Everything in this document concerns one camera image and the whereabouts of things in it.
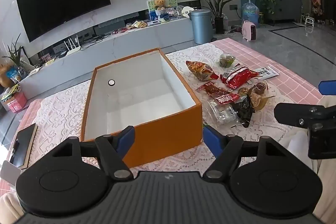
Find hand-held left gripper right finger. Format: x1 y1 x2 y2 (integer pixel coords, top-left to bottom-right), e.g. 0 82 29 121
203 125 288 180

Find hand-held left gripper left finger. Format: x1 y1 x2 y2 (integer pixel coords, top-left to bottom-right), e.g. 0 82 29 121
49 125 135 180

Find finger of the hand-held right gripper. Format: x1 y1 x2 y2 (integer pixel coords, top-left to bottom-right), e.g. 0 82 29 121
318 80 336 96
274 103 336 131

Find clear snack packet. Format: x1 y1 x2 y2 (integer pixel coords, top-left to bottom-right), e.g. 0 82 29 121
203 98 246 126

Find yellow-brown snack packet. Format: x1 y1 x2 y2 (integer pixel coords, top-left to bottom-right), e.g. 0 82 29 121
238 81 276 111

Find orange cardboard box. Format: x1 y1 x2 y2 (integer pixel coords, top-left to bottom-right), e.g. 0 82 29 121
80 47 203 167

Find white snack packet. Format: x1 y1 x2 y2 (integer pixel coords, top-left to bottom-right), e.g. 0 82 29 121
253 67 279 80

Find dark red meat packet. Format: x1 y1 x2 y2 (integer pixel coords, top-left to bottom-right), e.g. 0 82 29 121
196 81 240 106

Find black snack packet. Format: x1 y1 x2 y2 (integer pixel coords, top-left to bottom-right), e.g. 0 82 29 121
231 94 254 128

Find red foil snack packet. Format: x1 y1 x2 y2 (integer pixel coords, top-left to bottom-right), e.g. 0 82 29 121
220 67 260 90

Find orange stick snack packet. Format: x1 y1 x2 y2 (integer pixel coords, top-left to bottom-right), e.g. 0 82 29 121
186 60 219 82

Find green snack packet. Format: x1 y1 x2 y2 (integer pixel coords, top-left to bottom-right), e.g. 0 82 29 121
219 54 237 68

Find beige cloth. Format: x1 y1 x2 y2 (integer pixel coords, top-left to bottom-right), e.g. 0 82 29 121
285 95 336 224

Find pink checked tablecloth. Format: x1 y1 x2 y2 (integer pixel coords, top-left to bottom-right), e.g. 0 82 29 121
0 38 324 188

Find white lace tablecloth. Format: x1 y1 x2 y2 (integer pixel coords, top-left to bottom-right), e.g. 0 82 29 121
16 43 297 173

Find pink space heater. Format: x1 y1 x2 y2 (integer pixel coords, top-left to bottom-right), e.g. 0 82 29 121
242 20 258 41

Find white television console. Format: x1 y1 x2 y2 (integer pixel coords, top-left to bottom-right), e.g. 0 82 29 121
20 18 196 106

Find white router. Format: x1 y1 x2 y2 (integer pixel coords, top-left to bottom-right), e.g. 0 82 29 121
64 37 81 56

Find black notebook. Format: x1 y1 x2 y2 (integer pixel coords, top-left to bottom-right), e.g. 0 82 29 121
9 123 38 169

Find blue water jug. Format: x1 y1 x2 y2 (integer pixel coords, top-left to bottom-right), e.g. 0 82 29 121
241 0 260 28

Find yellow snack packets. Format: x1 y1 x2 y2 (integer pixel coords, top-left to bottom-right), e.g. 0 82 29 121
126 20 148 30

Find blue pedal trash can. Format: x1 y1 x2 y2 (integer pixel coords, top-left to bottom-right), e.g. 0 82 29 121
189 9 214 45

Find pink storage box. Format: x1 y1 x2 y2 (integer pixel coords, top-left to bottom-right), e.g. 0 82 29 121
4 91 28 113

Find silver laptop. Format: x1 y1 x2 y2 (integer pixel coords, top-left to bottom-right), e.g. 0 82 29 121
0 161 21 188

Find long-leaf potted plant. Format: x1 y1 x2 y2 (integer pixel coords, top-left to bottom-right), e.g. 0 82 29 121
193 0 237 34

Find orange round vase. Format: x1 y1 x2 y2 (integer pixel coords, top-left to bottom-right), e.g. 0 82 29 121
0 64 16 88

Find small potted grass plant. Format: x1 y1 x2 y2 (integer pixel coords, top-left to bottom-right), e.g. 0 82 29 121
2 33 27 68

